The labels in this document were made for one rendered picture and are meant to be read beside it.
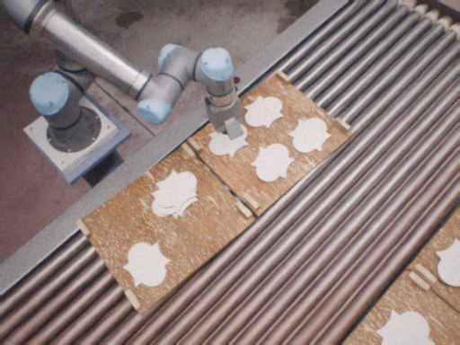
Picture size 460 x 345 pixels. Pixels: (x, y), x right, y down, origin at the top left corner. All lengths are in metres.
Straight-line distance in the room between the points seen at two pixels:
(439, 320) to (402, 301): 0.09
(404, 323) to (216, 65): 0.79
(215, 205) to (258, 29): 1.93
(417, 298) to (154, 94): 0.84
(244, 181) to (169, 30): 1.95
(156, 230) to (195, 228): 0.11
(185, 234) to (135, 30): 2.13
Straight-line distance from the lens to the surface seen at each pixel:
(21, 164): 2.78
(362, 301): 1.22
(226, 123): 1.20
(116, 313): 1.25
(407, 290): 1.23
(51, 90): 1.38
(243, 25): 3.04
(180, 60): 1.09
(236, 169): 1.30
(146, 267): 1.23
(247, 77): 1.53
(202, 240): 1.23
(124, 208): 1.32
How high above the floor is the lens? 2.09
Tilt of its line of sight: 62 degrees down
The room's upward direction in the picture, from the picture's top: 10 degrees counter-clockwise
